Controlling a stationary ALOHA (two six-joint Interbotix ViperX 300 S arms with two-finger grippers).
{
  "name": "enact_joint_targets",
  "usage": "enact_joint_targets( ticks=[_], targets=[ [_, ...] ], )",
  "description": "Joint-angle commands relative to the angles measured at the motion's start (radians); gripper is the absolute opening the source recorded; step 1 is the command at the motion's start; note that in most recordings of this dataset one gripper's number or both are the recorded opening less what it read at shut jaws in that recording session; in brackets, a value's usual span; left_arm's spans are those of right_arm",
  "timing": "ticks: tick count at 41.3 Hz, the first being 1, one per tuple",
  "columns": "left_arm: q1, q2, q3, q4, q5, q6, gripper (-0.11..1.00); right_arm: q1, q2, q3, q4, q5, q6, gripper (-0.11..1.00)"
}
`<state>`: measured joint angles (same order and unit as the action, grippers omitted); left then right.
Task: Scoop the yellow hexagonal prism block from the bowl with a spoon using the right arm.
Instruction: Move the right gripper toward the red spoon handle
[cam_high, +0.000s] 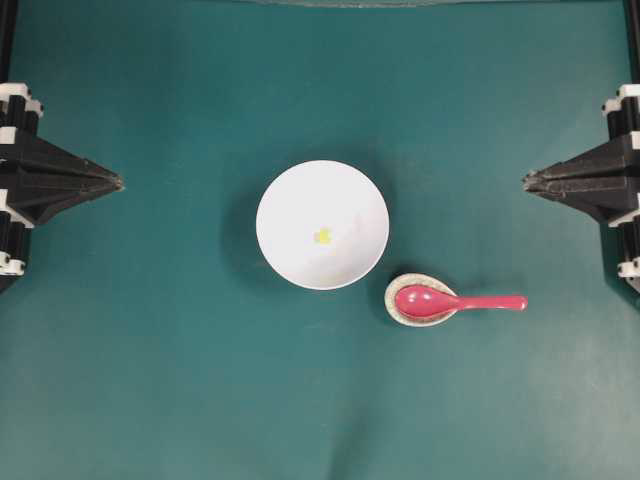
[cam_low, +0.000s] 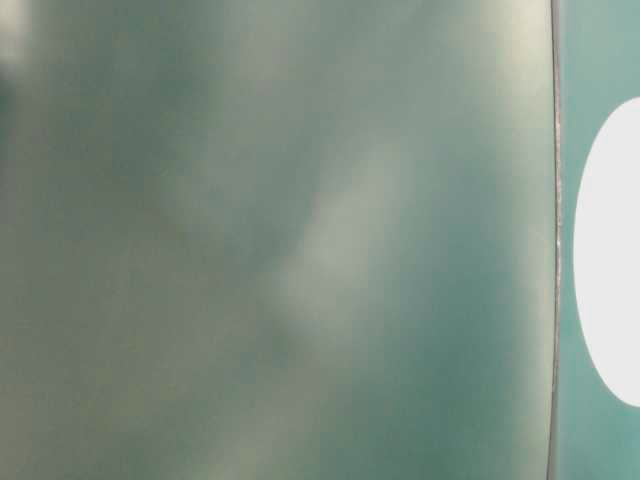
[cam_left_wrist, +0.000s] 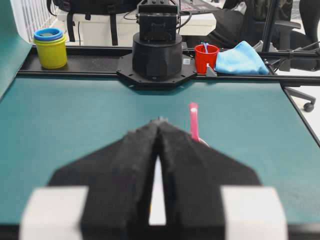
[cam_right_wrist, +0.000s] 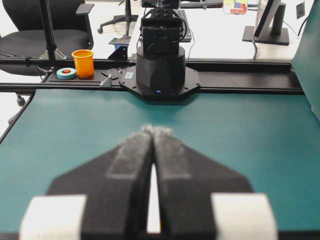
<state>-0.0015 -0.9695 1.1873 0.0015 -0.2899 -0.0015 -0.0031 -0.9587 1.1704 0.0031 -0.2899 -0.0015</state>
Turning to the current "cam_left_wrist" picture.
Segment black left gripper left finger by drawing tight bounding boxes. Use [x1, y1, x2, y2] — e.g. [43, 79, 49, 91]
[48, 122, 158, 240]

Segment red plastic cup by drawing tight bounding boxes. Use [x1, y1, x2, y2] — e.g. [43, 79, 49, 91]
[194, 43, 220, 74]

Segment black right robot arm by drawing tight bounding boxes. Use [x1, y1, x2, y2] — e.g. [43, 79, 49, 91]
[136, 0, 180, 42]

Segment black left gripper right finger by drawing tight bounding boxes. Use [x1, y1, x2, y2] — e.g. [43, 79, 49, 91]
[157, 121, 261, 240]

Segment stacked yellow blue cups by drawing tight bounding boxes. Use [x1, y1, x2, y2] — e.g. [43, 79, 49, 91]
[33, 27, 67, 69]

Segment pink plastic spoon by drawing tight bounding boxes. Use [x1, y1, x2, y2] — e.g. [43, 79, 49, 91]
[188, 102, 209, 147]

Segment light blue cloth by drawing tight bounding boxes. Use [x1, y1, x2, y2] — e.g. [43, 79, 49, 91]
[214, 41, 269, 75]

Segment black backpack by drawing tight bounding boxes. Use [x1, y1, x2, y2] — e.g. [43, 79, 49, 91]
[46, 0, 139, 47]

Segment white round bowl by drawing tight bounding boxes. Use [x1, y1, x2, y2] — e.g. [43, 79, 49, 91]
[148, 157, 167, 226]

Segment black office chair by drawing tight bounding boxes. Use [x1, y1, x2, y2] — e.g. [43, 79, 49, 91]
[239, 0, 320, 112]

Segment black aluminium frame rail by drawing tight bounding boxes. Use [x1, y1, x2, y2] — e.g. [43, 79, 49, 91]
[17, 46, 320, 87]

